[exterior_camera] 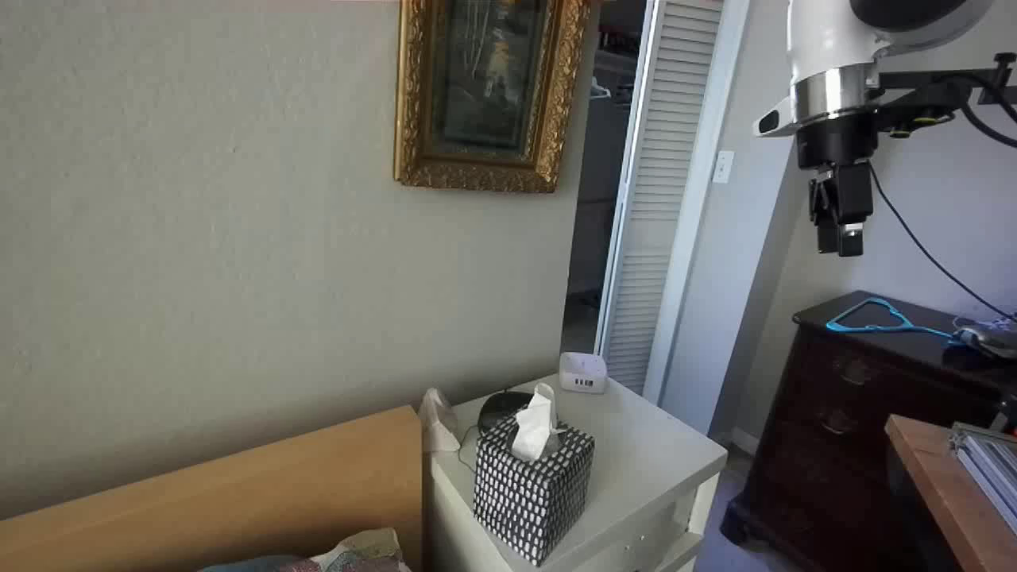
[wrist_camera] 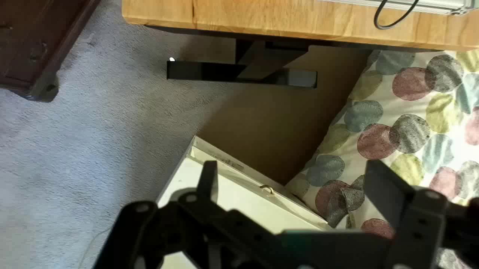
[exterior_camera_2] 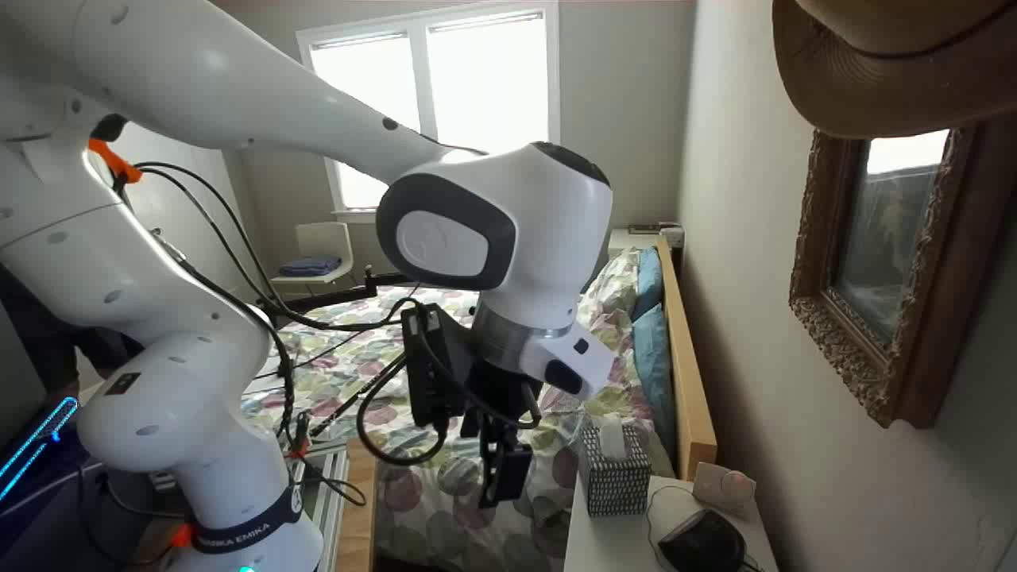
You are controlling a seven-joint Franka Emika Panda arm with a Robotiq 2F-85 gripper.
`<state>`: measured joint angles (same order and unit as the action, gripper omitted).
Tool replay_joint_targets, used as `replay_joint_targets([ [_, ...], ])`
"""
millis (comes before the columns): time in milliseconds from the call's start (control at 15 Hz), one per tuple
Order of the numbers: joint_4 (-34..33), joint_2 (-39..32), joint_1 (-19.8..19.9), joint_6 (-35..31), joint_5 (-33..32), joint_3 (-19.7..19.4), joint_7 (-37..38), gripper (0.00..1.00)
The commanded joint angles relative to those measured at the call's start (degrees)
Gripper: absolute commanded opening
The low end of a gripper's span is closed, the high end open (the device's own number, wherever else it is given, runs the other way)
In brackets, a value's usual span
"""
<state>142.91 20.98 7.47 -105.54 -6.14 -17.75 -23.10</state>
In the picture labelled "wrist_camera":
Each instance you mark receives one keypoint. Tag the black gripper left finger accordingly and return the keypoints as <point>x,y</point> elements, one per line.
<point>149,233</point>

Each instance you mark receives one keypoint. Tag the dark wood dresser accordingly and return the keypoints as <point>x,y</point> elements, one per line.
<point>29,39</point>

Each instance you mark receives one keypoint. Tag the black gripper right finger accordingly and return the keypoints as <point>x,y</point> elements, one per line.
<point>419,225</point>

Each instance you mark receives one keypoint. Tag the white nightstand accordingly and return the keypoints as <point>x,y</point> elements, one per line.
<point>248,195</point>

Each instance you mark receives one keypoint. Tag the wooden desk with black leg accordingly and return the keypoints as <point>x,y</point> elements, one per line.
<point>248,15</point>

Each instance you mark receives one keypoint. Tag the tan wooden headboard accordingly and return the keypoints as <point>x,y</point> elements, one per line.
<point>278,124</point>

